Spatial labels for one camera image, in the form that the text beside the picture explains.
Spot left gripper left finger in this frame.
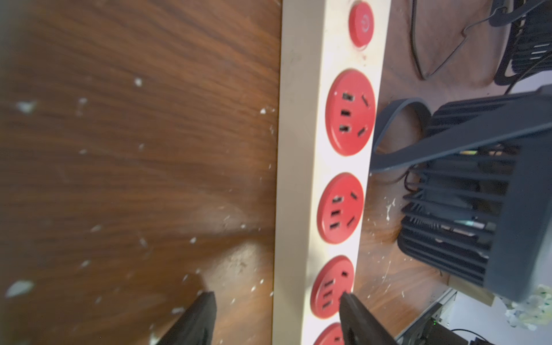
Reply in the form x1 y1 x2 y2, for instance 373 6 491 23
157 292 217 345

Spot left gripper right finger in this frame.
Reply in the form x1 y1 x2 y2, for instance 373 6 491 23
339 293 397 345

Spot cream power strip red sockets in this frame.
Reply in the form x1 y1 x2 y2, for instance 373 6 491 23
272 1 391 344

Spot dark blue desk fan near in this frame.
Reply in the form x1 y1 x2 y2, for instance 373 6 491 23
369 85 551 302

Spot dark blue desk fan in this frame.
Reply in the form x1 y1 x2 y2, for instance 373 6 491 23
369 85 551 302
490 0 551 86

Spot dark blue desk fan far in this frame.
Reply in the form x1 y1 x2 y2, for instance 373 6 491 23
490 0 551 86

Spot white flower pot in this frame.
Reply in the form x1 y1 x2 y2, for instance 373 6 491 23
501 285 551 331

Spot thin black near fan cable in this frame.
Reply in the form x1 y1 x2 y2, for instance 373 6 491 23
410 0 496 81

